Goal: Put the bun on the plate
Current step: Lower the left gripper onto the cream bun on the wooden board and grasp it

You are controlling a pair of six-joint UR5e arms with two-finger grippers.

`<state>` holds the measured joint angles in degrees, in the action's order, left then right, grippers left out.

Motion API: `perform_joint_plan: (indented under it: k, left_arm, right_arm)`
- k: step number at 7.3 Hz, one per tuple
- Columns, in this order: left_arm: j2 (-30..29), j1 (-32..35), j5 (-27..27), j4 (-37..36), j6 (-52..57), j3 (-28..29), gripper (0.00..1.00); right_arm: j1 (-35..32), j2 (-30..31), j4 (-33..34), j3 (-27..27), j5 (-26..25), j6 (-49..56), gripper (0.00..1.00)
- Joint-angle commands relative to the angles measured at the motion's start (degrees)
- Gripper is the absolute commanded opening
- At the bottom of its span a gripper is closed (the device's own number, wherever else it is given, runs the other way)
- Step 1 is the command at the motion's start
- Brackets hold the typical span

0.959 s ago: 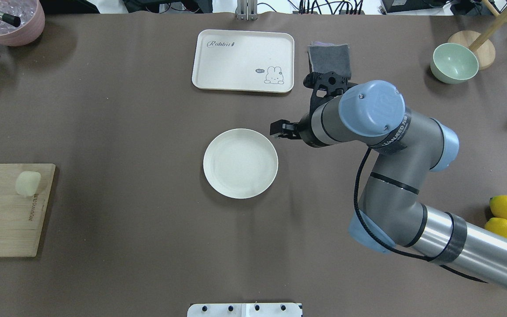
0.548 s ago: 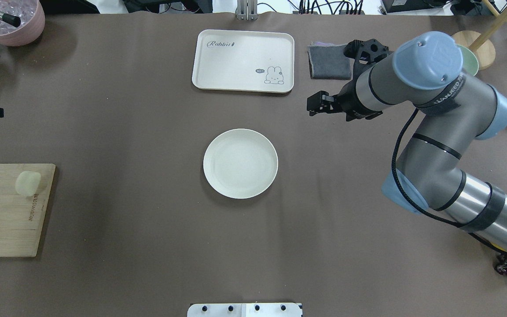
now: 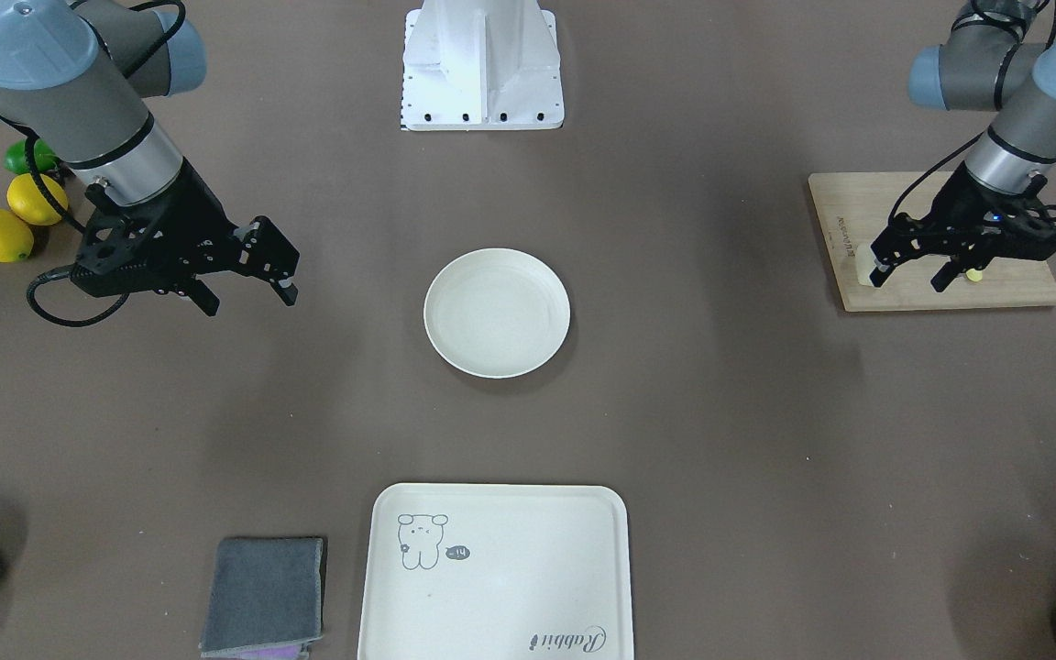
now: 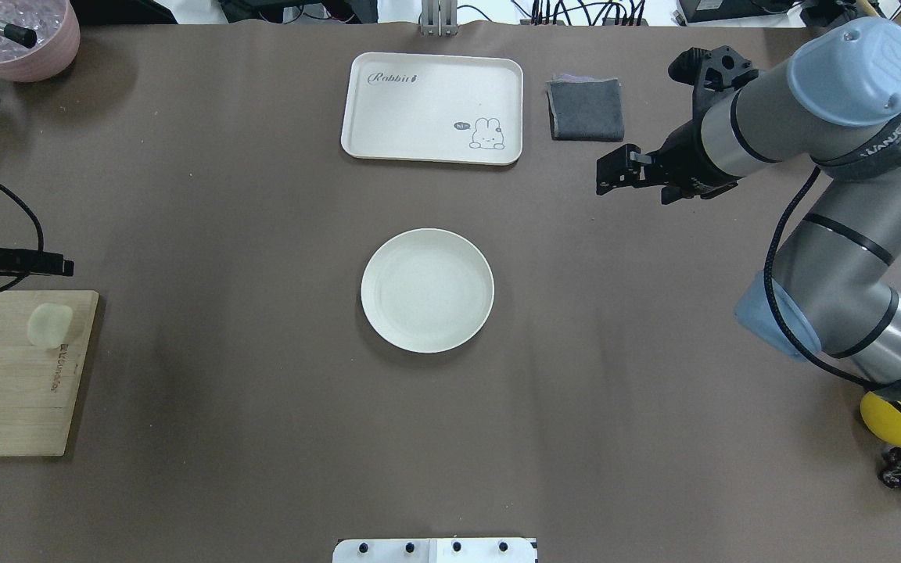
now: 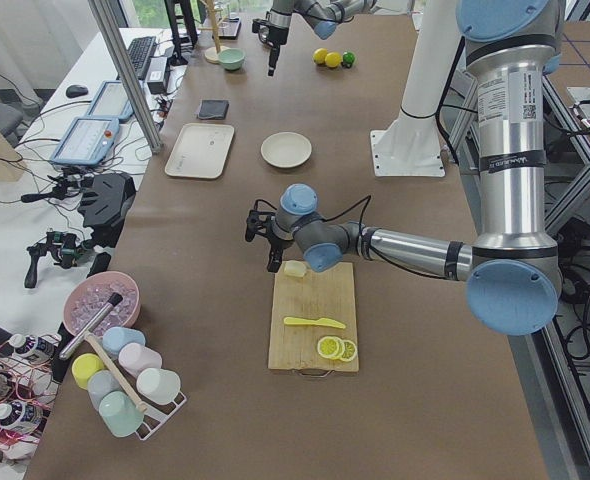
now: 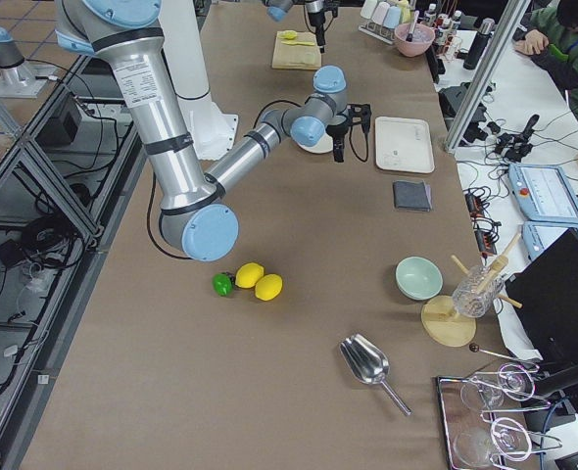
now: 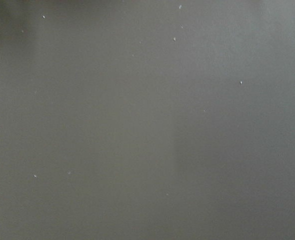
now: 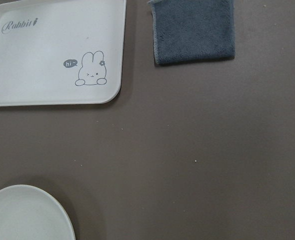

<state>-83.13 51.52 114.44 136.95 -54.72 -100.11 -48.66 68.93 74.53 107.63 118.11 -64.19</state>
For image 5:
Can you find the wooden cup tree stand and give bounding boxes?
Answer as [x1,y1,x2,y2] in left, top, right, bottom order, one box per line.
[200,0,227,64]

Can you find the blue teach pendant far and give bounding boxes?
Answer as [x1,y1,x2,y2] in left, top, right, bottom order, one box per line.
[87,80,134,123]

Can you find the white plastic cup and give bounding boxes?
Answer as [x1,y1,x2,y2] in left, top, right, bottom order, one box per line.
[136,368,181,405]

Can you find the blue teach pendant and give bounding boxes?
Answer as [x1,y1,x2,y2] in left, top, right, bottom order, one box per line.
[87,80,134,123]
[49,116,120,167]

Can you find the black computer mouse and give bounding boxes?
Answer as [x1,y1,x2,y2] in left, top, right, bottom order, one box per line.
[65,84,89,98]

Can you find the cream round plate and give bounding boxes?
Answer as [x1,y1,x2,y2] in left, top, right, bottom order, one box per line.
[260,132,312,169]

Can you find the blue teach pendant near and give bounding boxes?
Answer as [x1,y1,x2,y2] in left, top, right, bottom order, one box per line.
[49,116,120,167]

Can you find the yellow lemon near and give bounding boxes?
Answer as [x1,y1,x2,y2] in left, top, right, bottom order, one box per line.
[324,52,343,69]

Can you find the aluminium frame post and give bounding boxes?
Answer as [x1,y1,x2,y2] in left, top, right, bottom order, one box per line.
[88,0,162,154]

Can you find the black keyboard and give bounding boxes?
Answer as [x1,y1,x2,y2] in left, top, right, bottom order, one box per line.
[127,36,157,80]

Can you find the green lime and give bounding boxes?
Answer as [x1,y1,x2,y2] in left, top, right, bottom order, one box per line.
[341,51,356,68]

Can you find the white wire cup rack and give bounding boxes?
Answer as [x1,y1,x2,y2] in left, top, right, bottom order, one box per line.
[135,392,188,441]

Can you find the mint green bowl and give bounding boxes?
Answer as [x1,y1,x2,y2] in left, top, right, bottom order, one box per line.
[218,48,246,72]

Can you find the pink plastic cup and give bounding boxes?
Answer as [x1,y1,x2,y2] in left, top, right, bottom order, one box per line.
[118,342,162,378]

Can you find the blue plastic cup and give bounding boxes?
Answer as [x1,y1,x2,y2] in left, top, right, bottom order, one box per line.
[102,326,146,356]

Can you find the black device housing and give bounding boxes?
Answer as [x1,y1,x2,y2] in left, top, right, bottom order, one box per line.
[77,173,136,248]

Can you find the lemon slices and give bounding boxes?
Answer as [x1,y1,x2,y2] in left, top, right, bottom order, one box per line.
[316,336,358,363]

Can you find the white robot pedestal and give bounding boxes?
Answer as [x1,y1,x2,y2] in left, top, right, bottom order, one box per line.
[371,0,461,177]

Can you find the grey plastic cup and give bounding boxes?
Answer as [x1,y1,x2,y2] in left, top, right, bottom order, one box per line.
[87,370,122,411]

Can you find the bamboo cutting board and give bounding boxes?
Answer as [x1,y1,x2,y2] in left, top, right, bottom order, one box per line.
[268,262,360,375]

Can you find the pink bowl of ice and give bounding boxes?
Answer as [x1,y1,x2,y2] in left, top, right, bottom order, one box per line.
[63,271,141,336]

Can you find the yellow plastic cup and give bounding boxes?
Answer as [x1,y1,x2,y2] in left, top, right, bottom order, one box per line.
[71,353,106,390]

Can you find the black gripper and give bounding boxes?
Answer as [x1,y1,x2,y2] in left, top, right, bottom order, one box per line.
[245,209,293,273]
[252,19,289,76]

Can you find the grey folded cloth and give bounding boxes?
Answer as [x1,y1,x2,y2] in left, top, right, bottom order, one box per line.
[196,99,229,120]

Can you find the yellow lemon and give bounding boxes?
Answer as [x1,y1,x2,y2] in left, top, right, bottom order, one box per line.
[324,52,343,69]
[312,48,328,65]

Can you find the cream rectangular tray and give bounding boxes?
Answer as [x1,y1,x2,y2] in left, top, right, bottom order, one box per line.
[164,123,235,180]

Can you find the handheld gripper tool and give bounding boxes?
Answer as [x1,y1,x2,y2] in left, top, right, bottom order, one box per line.
[24,230,95,289]

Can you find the yellow lemon far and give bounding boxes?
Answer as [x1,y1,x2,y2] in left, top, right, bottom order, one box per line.
[312,48,328,65]

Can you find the yellow plastic knife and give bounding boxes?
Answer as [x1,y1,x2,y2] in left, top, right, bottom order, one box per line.
[283,316,346,330]

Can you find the mint green plastic cup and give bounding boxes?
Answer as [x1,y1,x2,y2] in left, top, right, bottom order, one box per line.
[98,391,144,438]

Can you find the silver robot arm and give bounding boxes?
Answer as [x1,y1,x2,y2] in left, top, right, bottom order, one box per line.
[252,0,378,77]
[246,1,565,336]

